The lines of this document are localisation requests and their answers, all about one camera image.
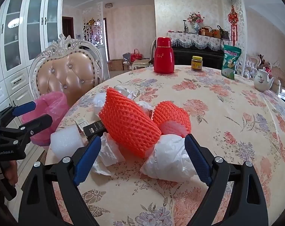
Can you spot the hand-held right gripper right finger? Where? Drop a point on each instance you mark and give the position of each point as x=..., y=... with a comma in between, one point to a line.
x=199, y=161

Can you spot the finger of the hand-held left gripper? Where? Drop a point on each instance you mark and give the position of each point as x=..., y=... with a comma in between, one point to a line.
x=24, y=108
x=39, y=122

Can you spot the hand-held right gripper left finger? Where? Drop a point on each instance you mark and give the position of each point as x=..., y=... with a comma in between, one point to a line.
x=87, y=161

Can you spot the white tissue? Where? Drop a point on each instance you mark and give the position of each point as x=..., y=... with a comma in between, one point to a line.
x=107, y=155

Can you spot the pink lined waste bin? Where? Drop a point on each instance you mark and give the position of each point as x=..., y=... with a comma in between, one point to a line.
x=54, y=103

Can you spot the white bubble wrap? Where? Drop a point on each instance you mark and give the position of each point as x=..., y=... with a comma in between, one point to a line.
x=64, y=141

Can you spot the white plastic bag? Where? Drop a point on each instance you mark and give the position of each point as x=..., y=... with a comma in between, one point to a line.
x=166, y=157

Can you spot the black cardboard packet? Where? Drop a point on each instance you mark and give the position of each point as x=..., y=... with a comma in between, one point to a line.
x=95, y=128

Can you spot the white printed card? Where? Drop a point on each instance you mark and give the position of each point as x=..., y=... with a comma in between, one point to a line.
x=82, y=123

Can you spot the small orange foam fruit net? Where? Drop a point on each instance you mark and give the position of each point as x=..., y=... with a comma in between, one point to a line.
x=173, y=111

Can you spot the large orange foam fruit net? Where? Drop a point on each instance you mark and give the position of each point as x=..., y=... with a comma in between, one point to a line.
x=126, y=120

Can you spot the white plastic wrap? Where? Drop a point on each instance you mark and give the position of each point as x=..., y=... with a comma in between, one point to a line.
x=99, y=102

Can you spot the person's left hand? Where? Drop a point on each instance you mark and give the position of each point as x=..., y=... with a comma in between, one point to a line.
x=12, y=173

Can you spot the cream tufted carved chair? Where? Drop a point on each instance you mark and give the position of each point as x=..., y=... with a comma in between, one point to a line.
x=67, y=70

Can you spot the white glass door cabinet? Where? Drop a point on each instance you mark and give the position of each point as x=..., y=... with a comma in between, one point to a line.
x=15, y=51

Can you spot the dark wooden door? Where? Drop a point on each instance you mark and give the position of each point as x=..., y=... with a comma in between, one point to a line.
x=67, y=28

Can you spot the brown cardboard box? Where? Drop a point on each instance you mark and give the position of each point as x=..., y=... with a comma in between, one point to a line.
x=115, y=64

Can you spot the yellow lid glass jar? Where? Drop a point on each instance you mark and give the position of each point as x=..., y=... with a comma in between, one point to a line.
x=196, y=64

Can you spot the white porcelain teapot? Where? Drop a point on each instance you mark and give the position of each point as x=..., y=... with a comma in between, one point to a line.
x=262, y=80

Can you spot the black piano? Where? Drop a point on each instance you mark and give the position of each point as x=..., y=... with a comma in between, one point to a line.
x=203, y=56

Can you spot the green snack bag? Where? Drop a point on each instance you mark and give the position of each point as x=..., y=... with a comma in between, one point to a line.
x=230, y=61

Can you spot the white carved hallway screen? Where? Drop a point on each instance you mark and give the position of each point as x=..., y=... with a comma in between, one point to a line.
x=93, y=26

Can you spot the red thermos flask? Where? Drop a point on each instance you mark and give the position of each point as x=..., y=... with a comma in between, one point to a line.
x=163, y=58

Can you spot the white carved sofa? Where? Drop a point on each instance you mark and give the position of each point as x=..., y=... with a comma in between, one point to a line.
x=252, y=63

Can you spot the cream side chair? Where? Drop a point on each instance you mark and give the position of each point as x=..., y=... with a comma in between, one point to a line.
x=142, y=63

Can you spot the red gift bag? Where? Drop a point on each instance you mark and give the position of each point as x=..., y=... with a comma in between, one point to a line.
x=136, y=56

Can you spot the floral lace piano cover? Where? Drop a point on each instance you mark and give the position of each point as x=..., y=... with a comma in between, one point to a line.
x=194, y=40

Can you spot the brown basket handbag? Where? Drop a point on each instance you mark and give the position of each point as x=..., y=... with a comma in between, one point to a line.
x=206, y=31

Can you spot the dark leather handbag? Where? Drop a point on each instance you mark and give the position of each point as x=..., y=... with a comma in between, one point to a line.
x=224, y=34

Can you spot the blue white porcelain vase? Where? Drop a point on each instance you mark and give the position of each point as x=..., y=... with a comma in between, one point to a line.
x=196, y=28

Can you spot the black metal stand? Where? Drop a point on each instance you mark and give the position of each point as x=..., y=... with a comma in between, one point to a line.
x=185, y=27

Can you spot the pink flower bouquet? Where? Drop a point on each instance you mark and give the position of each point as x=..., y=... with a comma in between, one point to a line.
x=196, y=17

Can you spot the dark wooden door frame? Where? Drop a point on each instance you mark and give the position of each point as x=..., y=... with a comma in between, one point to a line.
x=106, y=40

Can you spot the red knot wall ornament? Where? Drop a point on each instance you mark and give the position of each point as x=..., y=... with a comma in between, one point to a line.
x=233, y=16

